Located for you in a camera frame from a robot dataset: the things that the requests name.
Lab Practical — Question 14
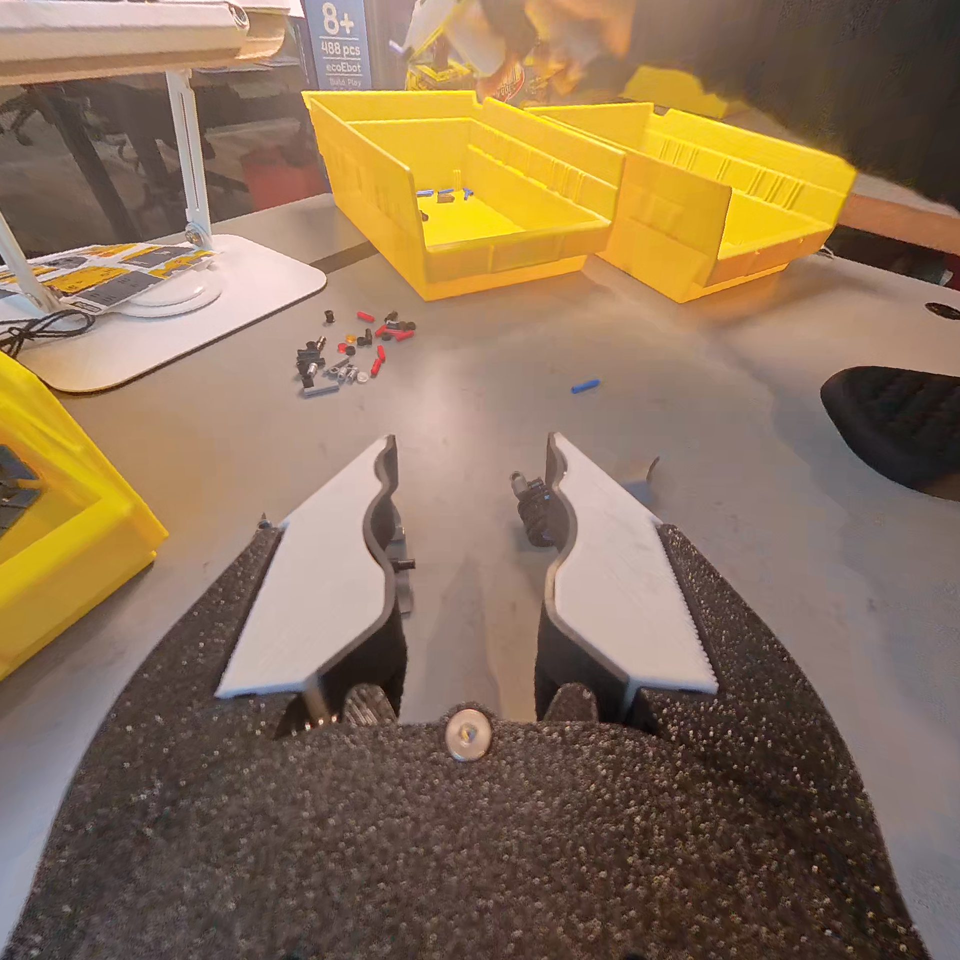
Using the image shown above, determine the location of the pile of small brick pieces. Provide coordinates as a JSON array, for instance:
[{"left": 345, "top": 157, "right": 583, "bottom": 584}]
[{"left": 294, "top": 306, "right": 418, "bottom": 399}]

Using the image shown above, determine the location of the white booklet stand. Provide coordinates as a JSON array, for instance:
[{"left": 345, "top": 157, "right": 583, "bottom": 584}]
[{"left": 0, "top": 0, "right": 291, "bottom": 318}]

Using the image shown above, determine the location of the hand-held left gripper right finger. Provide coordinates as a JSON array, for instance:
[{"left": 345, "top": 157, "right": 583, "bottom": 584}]
[{"left": 543, "top": 431, "right": 720, "bottom": 695}]

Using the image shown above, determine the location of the black cable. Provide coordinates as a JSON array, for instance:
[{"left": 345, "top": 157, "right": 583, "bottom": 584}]
[{"left": 0, "top": 308, "right": 99, "bottom": 358}]

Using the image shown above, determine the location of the blue robot kit box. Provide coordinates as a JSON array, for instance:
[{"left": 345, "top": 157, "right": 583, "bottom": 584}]
[{"left": 299, "top": 0, "right": 625, "bottom": 108}]

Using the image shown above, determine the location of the black chair armrest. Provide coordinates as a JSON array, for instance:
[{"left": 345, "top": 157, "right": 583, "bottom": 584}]
[{"left": 819, "top": 364, "right": 960, "bottom": 493}]

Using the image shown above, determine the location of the yellow storage bin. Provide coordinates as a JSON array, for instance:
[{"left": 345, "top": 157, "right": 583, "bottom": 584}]
[
  {"left": 523, "top": 100, "right": 858, "bottom": 306},
  {"left": 0, "top": 351, "right": 171, "bottom": 681},
  {"left": 621, "top": 63, "right": 734, "bottom": 123},
  {"left": 300, "top": 89, "right": 628, "bottom": 303}
]

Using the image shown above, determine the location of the person's right hand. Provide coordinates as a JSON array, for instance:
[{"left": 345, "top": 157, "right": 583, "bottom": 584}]
[{"left": 523, "top": 0, "right": 633, "bottom": 70}]

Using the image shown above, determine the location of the cluster of blue brick pins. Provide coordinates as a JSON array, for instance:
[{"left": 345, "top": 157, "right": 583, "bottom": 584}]
[{"left": 415, "top": 168, "right": 476, "bottom": 223}]

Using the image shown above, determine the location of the yellow printed leaflet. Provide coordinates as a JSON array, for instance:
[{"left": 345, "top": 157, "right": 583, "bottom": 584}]
[{"left": 0, "top": 240, "right": 219, "bottom": 313}]

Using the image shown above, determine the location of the wooden edged table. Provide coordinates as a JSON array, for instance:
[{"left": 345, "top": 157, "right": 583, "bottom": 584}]
[{"left": 834, "top": 190, "right": 960, "bottom": 258}]

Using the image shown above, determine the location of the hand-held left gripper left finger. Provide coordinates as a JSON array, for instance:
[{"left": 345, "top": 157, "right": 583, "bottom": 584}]
[{"left": 216, "top": 433, "right": 401, "bottom": 700}]

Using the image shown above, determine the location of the black toy wheel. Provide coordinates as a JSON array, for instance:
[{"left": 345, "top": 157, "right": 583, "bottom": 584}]
[{"left": 516, "top": 487, "right": 573, "bottom": 550}]

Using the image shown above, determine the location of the grey desk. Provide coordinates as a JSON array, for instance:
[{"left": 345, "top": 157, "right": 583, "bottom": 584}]
[{"left": 0, "top": 191, "right": 960, "bottom": 960}]

